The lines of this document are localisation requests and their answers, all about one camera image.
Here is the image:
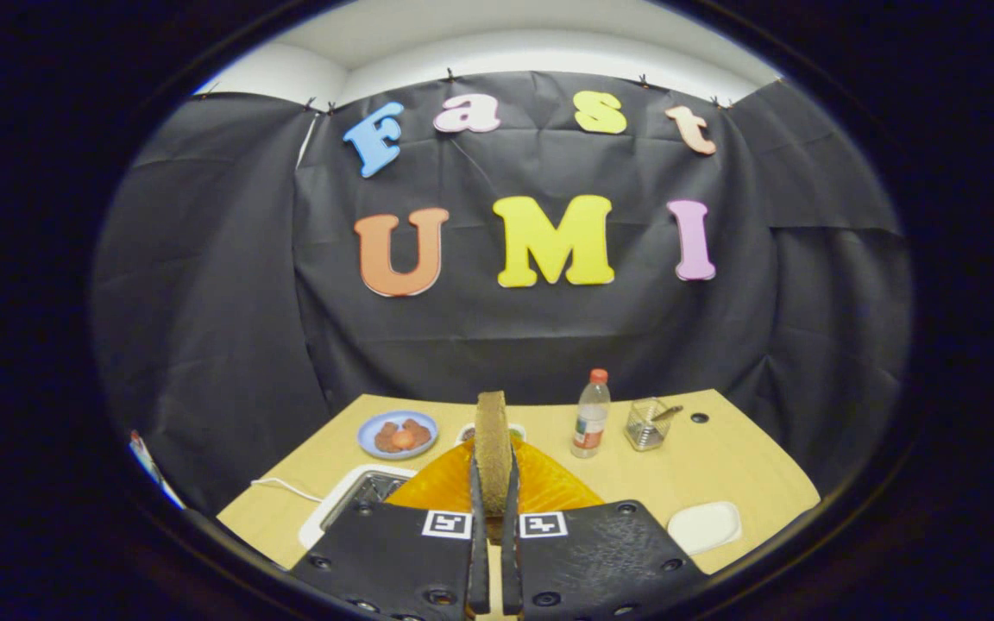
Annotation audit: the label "white square plate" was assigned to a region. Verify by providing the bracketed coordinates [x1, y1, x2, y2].
[666, 501, 743, 556]

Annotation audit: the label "white divided seed dish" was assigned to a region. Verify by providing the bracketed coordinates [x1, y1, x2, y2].
[456, 422, 528, 446]

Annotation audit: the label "clear bottle with red cap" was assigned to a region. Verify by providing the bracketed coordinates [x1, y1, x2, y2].
[571, 368, 612, 460]

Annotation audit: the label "white toaster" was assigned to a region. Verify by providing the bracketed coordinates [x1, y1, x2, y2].
[299, 466, 418, 551]

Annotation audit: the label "white toaster cable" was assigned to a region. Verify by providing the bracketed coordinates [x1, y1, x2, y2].
[250, 476, 325, 504]

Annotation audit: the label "metal mesh utensil holder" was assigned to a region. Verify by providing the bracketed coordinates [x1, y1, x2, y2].
[624, 397, 670, 452]

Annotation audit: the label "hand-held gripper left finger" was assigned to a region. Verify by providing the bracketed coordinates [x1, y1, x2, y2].
[290, 440, 491, 621]

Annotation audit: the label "blue round plate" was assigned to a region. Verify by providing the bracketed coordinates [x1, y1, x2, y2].
[356, 410, 440, 461]

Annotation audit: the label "brown toast slice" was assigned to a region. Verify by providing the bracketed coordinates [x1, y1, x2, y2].
[474, 391, 513, 544]

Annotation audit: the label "red meat slices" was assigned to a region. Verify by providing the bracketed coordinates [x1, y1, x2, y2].
[374, 418, 432, 454]

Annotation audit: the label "black backdrop cloth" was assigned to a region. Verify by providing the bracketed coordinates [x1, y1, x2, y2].
[90, 71, 914, 518]

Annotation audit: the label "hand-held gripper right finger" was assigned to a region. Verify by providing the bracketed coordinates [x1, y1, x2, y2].
[501, 436, 710, 621]

